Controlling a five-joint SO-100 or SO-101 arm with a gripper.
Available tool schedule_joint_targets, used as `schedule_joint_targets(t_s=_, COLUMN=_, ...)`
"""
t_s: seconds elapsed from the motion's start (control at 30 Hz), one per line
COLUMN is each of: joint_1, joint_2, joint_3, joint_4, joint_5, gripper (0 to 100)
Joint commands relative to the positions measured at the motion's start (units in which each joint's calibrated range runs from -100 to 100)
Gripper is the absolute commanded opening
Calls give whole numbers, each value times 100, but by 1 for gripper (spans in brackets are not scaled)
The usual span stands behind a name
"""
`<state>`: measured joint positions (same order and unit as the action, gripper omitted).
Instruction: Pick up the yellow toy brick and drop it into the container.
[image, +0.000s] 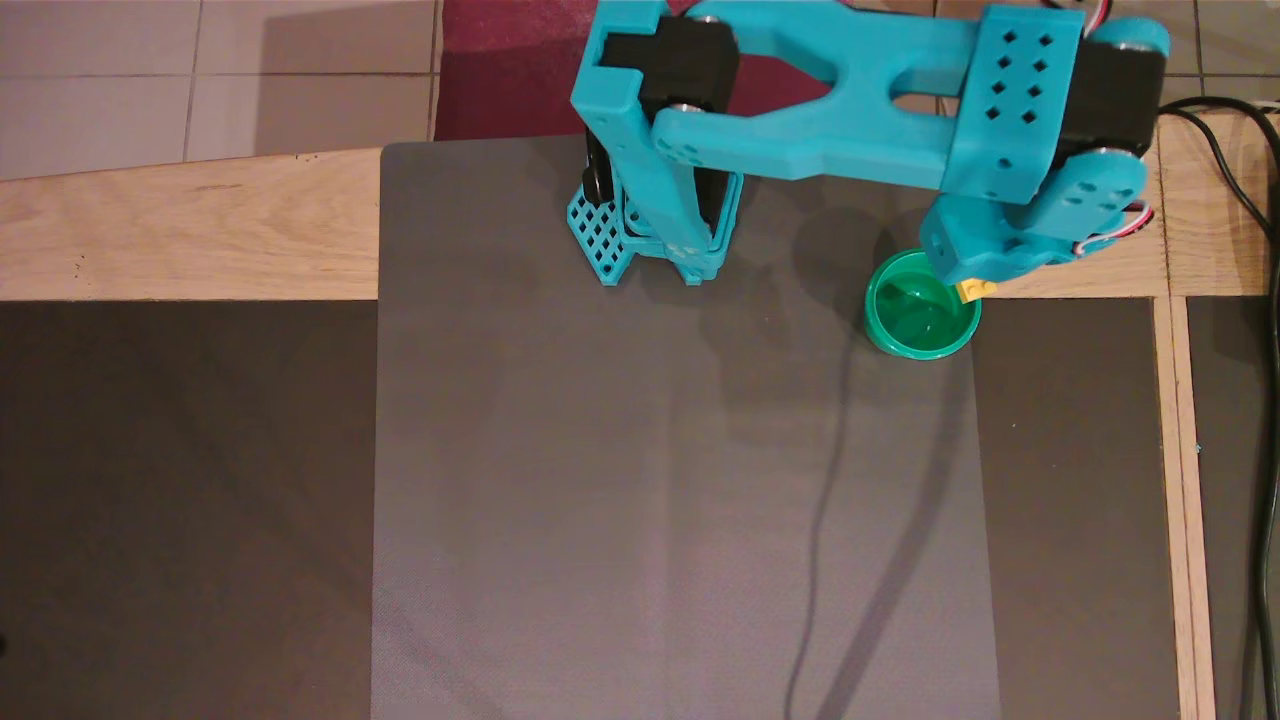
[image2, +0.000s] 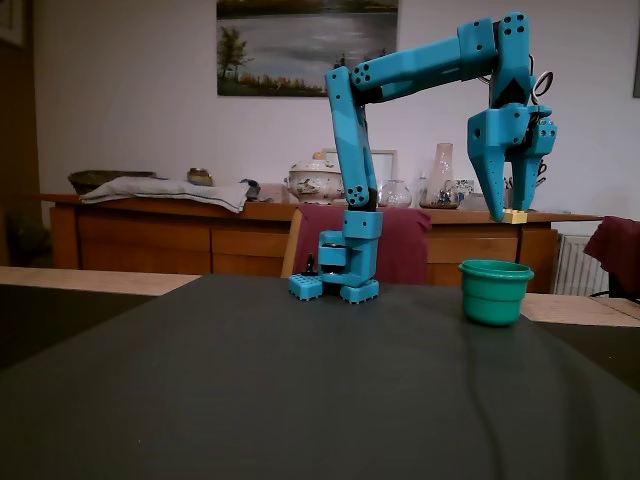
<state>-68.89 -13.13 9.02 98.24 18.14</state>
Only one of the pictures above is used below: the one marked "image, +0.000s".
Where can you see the blue gripper with motor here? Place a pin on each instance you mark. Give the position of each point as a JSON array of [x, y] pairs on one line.
[[962, 262]]

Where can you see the cream lego brick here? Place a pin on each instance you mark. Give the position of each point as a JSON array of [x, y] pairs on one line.
[[975, 290]]

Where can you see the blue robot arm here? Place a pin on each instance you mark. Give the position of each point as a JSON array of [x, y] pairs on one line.
[[860, 130]]

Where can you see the green plastic cup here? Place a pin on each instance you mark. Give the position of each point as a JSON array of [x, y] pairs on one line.
[[915, 320]]

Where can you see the dark grey table mat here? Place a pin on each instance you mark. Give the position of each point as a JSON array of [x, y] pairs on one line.
[[600, 500]]

